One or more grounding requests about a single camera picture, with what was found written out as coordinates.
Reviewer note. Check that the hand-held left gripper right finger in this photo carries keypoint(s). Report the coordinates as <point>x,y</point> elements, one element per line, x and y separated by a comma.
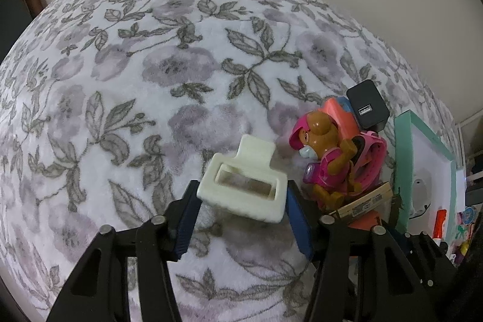
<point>300,224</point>

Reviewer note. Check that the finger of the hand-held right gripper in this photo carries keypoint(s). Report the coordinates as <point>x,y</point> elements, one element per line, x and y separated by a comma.
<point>434,261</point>

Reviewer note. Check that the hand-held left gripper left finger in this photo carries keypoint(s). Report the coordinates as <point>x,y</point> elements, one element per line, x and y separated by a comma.
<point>185,224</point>

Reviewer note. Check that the red tube with clear cap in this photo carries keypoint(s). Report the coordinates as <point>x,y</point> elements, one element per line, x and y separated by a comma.
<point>440,224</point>

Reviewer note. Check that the gold patterned box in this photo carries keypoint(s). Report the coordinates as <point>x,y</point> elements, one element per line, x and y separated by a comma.
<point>362,207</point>

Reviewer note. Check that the white smartwatch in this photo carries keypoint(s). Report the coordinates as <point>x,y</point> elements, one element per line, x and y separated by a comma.
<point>419,190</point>

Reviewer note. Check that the cream plastic clip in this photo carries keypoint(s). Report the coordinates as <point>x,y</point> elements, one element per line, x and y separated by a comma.
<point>256,152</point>

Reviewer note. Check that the pink watch band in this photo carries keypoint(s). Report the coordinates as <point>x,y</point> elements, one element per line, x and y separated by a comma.
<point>371,156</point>

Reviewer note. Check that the toy dog figure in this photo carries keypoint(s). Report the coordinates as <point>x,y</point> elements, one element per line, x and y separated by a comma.
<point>324,126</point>

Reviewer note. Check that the teal shallow box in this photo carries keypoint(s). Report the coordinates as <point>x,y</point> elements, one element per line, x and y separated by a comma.
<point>402,141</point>

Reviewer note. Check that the black charger plug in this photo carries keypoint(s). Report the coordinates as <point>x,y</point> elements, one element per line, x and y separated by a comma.
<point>364,95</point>

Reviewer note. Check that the blue round badge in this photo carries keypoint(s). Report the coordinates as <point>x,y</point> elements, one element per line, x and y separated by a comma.
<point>470,215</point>

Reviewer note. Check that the black power adapter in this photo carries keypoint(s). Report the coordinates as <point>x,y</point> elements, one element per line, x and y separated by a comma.
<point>474,196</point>

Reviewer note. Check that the dark cabinet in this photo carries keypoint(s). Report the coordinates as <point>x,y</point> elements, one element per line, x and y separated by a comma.
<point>15,5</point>

